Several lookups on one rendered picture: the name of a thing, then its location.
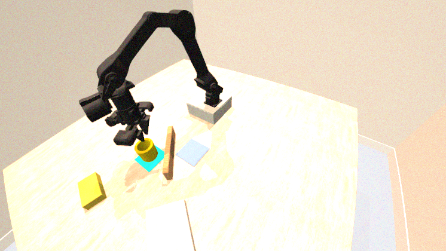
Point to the yellow rectangular block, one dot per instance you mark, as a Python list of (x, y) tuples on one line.
[(91, 191)]

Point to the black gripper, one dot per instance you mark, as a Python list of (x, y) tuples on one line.
[(133, 117)]

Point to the yellow cup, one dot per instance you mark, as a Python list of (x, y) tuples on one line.
[(146, 150)]

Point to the long wooden bar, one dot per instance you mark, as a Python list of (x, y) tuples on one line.
[(169, 154)]

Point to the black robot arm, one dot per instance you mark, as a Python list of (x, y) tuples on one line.
[(113, 71)]

